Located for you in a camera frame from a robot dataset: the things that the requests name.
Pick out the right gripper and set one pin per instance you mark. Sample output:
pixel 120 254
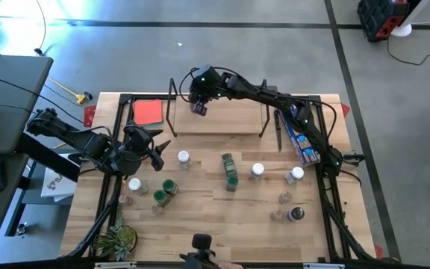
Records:
pixel 205 80

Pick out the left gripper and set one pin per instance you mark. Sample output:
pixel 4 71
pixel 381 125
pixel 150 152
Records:
pixel 139 143

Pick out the black-cap dark spice jar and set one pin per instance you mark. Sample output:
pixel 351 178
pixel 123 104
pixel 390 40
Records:
pixel 199 109

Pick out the green-cap spice jar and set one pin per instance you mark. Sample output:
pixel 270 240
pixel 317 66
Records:
pixel 230 166
pixel 169 185
pixel 159 195
pixel 232 183

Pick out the small clear glass jar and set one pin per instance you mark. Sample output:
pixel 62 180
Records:
pixel 285 197
pixel 276 215
pixel 125 200
pixel 158 210

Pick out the black-cap purple-label spice jar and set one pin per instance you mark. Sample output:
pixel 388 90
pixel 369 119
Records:
pixel 297 213

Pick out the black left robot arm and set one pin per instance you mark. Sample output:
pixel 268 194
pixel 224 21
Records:
pixel 84 140

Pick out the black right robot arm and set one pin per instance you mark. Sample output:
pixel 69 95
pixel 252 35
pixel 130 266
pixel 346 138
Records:
pixel 267 96

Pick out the green paper pad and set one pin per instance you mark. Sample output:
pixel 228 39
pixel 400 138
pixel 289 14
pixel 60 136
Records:
pixel 154 125

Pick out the orange-red paper pad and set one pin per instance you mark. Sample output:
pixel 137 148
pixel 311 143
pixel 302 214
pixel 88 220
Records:
pixel 148 112

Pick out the red corner pad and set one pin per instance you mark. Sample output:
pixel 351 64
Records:
pixel 344 109
pixel 378 251
pixel 90 116

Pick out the black power plug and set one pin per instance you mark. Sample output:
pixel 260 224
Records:
pixel 88 96

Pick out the black kitchen knife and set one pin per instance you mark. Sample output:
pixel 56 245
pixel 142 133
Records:
pixel 278 130

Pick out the potted succulent plant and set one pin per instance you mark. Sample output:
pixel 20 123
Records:
pixel 119 239

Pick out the blue plastic wrap box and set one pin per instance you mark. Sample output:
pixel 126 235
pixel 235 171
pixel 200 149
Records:
pixel 301 143

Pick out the white printed paper sheet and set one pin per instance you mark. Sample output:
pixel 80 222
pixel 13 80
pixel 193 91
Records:
pixel 56 185

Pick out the person's hand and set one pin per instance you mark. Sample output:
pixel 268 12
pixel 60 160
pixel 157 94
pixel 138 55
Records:
pixel 226 264

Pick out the dark grey desk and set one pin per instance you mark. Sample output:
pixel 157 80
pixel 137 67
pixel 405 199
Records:
pixel 9 93

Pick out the small metal floor fitting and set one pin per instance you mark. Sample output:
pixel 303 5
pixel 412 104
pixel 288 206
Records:
pixel 21 228

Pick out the black and red tool crate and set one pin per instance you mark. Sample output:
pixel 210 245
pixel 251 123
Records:
pixel 377 16

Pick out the white tower device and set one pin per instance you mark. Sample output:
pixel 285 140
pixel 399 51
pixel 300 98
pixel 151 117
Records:
pixel 401 30

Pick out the black action camera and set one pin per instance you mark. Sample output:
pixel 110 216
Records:
pixel 202 243

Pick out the silver aluminium bracket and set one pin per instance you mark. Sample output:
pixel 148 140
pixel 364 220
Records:
pixel 114 265
pixel 323 266

